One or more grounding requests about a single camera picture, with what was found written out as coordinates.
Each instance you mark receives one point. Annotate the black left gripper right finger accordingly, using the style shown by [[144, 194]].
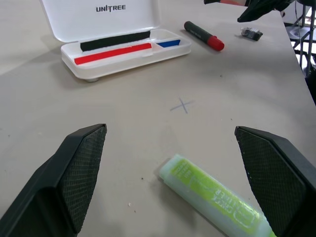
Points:
[[279, 177]]

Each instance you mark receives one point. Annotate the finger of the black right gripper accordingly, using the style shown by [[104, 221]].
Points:
[[212, 1], [259, 8]]

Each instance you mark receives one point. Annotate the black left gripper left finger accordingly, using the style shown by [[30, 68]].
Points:
[[49, 192]]

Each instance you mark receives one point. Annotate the small black eraser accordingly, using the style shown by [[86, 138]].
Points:
[[251, 33]]

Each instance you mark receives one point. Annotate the black marker with red cap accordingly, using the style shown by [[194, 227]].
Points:
[[200, 33]]

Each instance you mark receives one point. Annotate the green highlighter pen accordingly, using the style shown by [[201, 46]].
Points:
[[209, 195]]

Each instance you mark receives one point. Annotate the white plastic rectangular case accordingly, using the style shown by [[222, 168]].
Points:
[[111, 22]]

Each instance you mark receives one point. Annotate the black tripod stand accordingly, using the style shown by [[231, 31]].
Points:
[[311, 81]]

